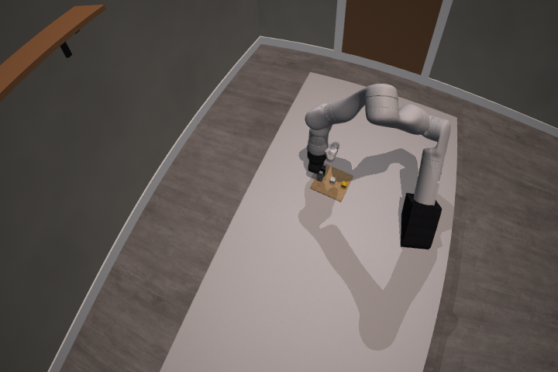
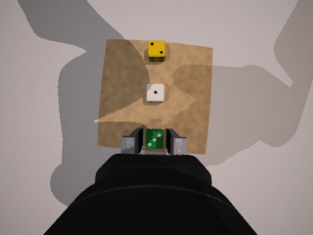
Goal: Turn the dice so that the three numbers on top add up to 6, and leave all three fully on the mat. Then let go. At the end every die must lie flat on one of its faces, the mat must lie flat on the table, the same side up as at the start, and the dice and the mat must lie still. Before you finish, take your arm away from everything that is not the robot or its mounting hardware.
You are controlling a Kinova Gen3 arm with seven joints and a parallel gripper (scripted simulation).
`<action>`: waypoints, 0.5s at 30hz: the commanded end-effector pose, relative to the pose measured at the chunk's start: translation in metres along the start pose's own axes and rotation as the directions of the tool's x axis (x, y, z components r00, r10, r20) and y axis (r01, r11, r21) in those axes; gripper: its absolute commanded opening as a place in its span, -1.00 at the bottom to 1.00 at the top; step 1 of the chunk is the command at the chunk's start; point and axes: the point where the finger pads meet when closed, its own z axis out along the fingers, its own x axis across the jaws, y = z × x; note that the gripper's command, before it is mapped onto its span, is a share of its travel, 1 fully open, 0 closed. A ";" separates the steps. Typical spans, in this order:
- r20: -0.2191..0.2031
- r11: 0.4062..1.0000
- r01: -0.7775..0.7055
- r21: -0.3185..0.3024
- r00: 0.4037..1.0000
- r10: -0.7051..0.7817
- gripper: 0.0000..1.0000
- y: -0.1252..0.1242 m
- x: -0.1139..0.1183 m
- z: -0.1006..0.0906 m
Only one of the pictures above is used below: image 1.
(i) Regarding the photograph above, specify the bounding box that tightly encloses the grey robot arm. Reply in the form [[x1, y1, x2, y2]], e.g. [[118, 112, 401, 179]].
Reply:
[[305, 84, 451, 205]]

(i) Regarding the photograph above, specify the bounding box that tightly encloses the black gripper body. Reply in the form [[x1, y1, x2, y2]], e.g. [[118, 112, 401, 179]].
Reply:
[[307, 139, 339, 174]]

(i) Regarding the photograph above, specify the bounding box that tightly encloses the tan square mat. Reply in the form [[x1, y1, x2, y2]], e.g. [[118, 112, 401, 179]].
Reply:
[[310, 164, 353, 202]]

